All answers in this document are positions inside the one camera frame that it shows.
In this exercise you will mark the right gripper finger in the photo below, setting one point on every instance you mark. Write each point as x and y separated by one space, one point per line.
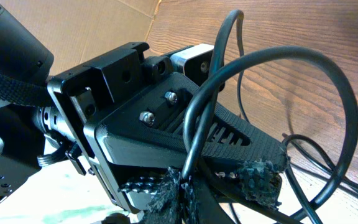
175 201

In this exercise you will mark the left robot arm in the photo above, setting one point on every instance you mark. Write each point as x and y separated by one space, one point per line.
26 141

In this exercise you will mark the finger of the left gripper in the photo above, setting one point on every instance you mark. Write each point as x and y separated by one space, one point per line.
256 188

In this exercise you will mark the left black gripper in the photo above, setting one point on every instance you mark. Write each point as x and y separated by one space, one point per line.
125 114

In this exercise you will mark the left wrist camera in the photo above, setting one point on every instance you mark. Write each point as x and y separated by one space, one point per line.
193 61

